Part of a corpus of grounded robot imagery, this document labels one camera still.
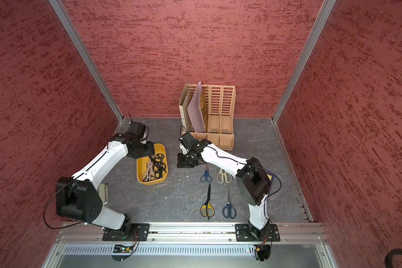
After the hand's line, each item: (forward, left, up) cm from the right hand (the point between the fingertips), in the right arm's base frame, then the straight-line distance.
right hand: (180, 168), depth 84 cm
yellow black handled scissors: (-18, -13, -10) cm, 25 cm away
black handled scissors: (+6, +14, -9) cm, 18 cm away
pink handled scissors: (+1, +18, -8) cm, 20 cm away
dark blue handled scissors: (-18, -25, -11) cm, 33 cm away
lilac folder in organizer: (+32, -8, +11) cm, 35 cm away
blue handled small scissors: (-1, -13, -11) cm, 17 cm away
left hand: (+7, +17, +3) cm, 19 cm away
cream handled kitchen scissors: (-1, -22, -10) cm, 25 cm away
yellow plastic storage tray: (+16, +15, -4) cm, 22 cm away
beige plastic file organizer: (+48, -23, +1) cm, 54 cm away
